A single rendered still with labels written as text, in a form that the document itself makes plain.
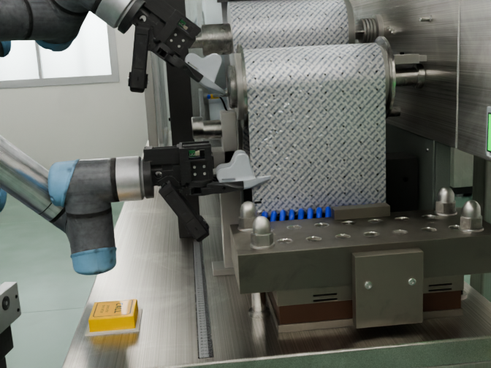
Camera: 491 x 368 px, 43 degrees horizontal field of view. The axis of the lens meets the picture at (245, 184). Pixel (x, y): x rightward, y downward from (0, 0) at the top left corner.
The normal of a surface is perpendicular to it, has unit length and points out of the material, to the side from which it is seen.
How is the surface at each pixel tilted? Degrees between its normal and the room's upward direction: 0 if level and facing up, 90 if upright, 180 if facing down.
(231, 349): 0
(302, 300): 90
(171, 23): 90
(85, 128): 90
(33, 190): 93
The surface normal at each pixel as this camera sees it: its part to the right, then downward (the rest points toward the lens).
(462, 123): -0.99, 0.07
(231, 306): -0.05, -0.98
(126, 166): 0.04, -0.56
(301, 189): 0.10, 0.21
